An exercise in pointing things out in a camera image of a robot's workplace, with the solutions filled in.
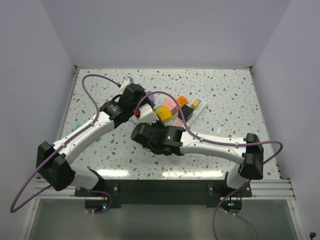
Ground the long white power strip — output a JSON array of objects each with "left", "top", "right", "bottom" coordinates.
[{"left": 182, "top": 97, "right": 207, "bottom": 127}]

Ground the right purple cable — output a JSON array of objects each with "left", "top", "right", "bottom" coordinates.
[{"left": 136, "top": 91, "right": 283, "bottom": 240}]

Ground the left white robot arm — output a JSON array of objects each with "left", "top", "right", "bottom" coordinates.
[{"left": 36, "top": 83, "right": 155, "bottom": 191}]

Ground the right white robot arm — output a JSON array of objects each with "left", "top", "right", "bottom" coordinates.
[{"left": 130, "top": 123, "right": 264, "bottom": 189}]

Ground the small pink adapter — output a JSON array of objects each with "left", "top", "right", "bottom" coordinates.
[{"left": 173, "top": 118, "right": 183, "bottom": 127}]

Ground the purple cable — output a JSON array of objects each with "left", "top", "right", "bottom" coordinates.
[
  {"left": 9, "top": 74, "right": 123, "bottom": 213},
  {"left": 136, "top": 91, "right": 283, "bottom": 240}
]

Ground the teal triangular power strip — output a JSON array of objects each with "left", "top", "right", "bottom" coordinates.
[{"left": 74, "top": 124, "right": 101, "bottom": 142}]

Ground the black cube socket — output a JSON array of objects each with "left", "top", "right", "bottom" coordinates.
[{"left": 181, "top": 105, "right": 194, "bottom": 122}]

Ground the small yellow blue adapter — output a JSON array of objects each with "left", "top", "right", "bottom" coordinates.
[{"left": 191, "top": 98, "right": 202, "bottom": 110}]

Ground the pink cube socket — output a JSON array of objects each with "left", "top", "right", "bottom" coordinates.
[{"left": 163, "top": 98, "right": 178, "bottom": 115}]

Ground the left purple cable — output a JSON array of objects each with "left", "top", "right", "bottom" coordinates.
[{"left": 9, "top": 74, "right": 123, "bottom": 213}]

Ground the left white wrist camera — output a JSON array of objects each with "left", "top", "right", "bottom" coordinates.
[{"left": 119, "top": 76, "right": 134, "bottom": 93}]

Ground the orange power strip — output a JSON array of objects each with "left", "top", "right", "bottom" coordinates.
[{"left": 176, "top": 95, "right": 188, "bottom": 108}]

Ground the purple power strip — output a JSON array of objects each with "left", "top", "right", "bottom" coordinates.
[{"left": 145, "top": 90, "right": 154, "bottom": 101}]

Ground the black mounting base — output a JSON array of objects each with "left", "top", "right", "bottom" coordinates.
[{"left": 74, "top": 178, "right": 253, "bottom": 210}]

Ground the yellow cube socket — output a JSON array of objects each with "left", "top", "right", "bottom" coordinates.
[{"left": 154, "top": 105, "right": 173, "bottom": 123}]

